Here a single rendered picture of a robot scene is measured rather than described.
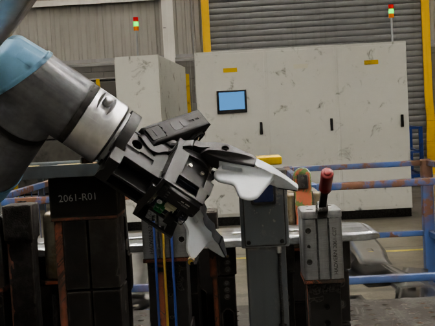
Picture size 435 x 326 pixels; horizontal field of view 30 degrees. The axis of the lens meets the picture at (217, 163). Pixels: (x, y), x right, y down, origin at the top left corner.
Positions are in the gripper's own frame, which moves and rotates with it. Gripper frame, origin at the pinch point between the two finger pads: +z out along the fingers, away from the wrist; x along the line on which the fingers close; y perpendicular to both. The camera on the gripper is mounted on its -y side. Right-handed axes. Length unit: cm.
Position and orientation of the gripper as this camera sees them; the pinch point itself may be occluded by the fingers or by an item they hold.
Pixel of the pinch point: (263, 220)
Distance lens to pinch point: 96.0
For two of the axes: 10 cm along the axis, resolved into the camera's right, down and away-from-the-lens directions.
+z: 8.1, 5.5, 1.9
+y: -2.3, 6.1, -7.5
